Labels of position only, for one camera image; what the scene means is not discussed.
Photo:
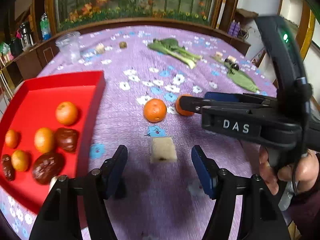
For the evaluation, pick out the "purple bottles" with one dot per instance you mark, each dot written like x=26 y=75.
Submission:
x=233 y=27

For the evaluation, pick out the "smooth red date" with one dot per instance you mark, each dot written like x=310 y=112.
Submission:
x=66 y=136

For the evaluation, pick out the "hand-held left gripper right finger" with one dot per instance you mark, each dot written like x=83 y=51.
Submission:
x=202 y=172

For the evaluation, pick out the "red tray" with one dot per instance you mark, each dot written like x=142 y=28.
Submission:
x=37 y=97

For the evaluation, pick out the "clear plastic cup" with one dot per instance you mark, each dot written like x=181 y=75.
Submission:
x=68 y=46

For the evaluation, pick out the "clear plastic bottle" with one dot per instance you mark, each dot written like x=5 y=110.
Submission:
x=45 y=27

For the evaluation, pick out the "person's right hand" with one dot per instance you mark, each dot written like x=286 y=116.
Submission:
x=310 y=170

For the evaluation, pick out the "purple floral tablecloth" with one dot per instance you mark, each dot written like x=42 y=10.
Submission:
x=155 y=205

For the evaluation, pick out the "orange mandarin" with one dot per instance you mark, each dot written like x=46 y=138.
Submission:
x=155 y=110
x=184 y=113
x=20 y=160
x=44 y=140
x=11 y=138
x=66 y=113

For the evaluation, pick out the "small green fruit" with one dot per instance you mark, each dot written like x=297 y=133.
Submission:
x=122 y=44

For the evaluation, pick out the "person's right forearm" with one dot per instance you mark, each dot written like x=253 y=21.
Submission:
x=307 y=215

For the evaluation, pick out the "green bok choy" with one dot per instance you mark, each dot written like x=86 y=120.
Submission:
x=170 y=46

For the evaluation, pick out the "large wrinkled red date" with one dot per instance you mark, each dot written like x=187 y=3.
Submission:
x=48 y=167

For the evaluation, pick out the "green leaf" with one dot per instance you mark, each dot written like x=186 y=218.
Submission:
x=242 y=80

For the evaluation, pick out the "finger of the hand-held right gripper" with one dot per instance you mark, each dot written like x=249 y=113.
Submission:
x=190 y=103
x=220 y=96

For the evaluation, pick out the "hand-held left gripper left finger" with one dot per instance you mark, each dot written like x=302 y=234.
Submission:
x=116 y=172

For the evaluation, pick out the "black thermos flask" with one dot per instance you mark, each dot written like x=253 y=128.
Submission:
x=25 y=33

